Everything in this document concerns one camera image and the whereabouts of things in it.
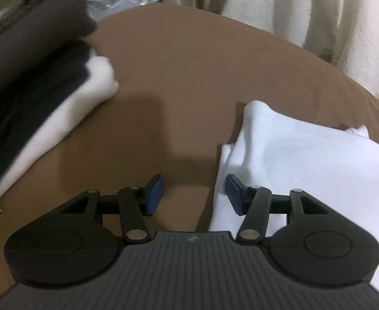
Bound black folded garment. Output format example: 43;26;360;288
0;40;92;202

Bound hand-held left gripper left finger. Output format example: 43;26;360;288
59;174;165;244

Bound white t-shirt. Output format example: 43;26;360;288
208;100;379;301

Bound cream curtain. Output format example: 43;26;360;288
220;0;379;157

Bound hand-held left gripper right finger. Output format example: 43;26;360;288
226;174;335;243

